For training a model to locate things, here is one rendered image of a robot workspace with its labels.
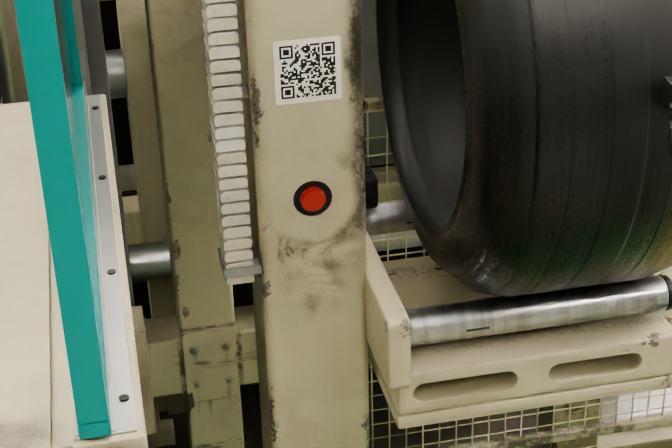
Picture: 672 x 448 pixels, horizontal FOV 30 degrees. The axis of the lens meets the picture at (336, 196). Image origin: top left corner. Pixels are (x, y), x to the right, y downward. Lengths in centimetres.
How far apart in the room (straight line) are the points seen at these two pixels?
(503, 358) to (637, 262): 21
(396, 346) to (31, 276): 61
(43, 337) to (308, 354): 74
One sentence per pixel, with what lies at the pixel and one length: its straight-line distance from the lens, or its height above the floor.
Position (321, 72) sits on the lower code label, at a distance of 140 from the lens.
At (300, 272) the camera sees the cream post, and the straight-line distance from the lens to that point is 151.
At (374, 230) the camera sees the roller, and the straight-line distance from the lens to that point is 174.
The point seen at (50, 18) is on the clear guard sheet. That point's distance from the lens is 64.
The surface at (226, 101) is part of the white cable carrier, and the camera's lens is 141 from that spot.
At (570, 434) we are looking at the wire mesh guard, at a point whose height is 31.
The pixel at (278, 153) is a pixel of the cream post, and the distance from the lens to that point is 143.
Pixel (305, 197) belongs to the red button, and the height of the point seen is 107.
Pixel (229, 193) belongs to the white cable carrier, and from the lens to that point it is 145.
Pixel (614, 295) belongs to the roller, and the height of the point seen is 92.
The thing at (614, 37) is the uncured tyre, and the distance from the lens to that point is 128.
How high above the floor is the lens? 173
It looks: 27 degrees down
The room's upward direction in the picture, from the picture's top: 2 degrees counter-clockwise
